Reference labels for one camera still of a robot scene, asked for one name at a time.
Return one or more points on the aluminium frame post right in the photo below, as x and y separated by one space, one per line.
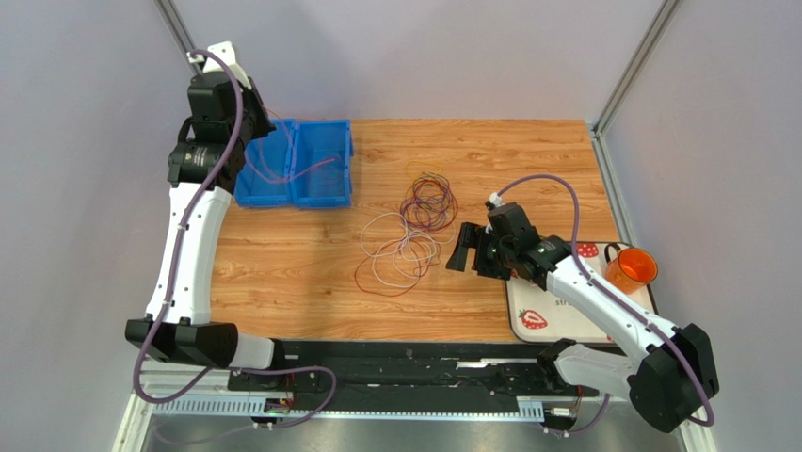
656 29

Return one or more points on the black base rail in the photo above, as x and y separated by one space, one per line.
409 377

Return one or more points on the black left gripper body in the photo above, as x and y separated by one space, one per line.
254 122

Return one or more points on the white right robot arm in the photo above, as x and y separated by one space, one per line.
667 372

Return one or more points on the strawberry print mat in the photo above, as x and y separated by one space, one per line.
537 317

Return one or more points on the right blue plastic bin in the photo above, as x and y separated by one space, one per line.
320 175

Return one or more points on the aluminium frame post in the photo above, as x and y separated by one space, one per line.
182 31
656 29

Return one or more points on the aluminium frame post left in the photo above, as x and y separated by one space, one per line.
182 31

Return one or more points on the blue plastic bin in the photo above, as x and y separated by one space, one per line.
320 175
263 181

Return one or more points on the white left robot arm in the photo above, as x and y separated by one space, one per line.
202 170

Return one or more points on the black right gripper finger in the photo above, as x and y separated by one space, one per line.
483 263
466 240

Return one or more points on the orange plastic cup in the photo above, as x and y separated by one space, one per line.
629 269

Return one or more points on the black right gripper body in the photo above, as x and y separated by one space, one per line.
476 250

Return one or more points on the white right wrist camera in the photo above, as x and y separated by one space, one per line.
495 200

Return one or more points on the left blue plastic bin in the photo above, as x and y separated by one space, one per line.
263 181

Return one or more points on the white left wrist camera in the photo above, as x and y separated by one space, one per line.
226 53

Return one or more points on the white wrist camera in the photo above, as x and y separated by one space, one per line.
495 200
226 53

